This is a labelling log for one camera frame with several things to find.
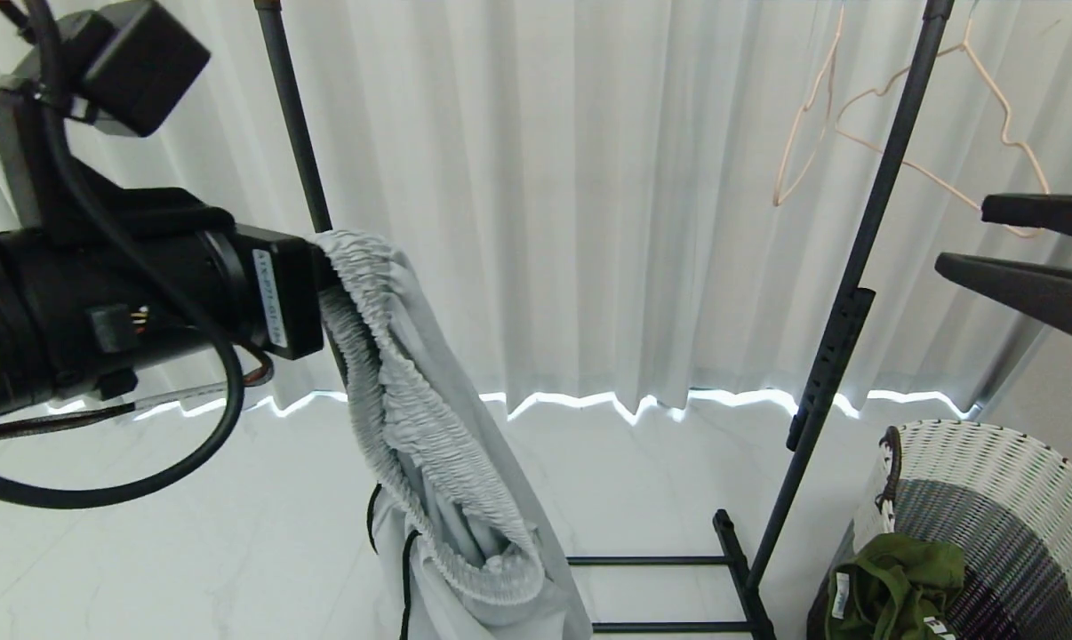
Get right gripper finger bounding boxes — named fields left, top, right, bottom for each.
left=981, top=193, right=1072, bottom=245
left=934, top=252, right=1072, bottom=348

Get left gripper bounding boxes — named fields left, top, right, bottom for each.
left=0, top=224, right=325, bottom=419

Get pink clothes hanger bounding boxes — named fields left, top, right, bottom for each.
left=772, top=4, right=848, bottom=208
left=834, top=18, right=1052, bottom=239

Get green garment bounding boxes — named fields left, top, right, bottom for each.
left=825, top=533, right=968, bottom=640

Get pale grey shorts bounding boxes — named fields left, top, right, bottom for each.
left=309, top=229, right=595, bottom=640

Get black clothes rack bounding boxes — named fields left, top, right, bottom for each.
left=253, top=0, right=956, bottom=640

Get white laundry basket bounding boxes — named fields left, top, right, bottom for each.
left=807, top=420, right=1072, bottom=640

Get white curtain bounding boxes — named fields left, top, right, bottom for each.
left=0, top=0, right=1072, bottom=423

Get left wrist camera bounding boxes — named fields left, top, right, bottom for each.
left=0, top=0, right=212, bottom=241

